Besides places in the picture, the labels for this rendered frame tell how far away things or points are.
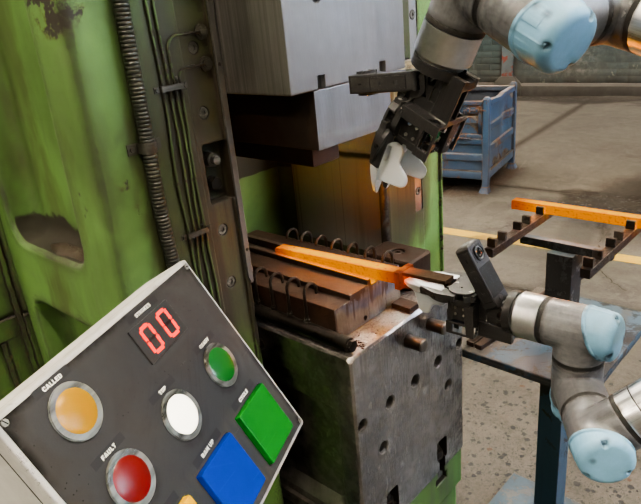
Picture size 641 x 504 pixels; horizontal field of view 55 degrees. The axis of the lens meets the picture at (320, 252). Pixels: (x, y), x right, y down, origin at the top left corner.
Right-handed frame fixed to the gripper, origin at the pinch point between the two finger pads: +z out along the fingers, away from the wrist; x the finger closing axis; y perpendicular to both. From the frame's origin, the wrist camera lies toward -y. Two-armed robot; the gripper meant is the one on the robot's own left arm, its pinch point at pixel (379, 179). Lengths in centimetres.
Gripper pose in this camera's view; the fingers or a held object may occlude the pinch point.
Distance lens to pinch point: 91.9
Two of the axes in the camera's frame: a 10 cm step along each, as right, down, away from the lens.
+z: -2.5, 7.3, 6.4
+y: 7.0, 5.9, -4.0
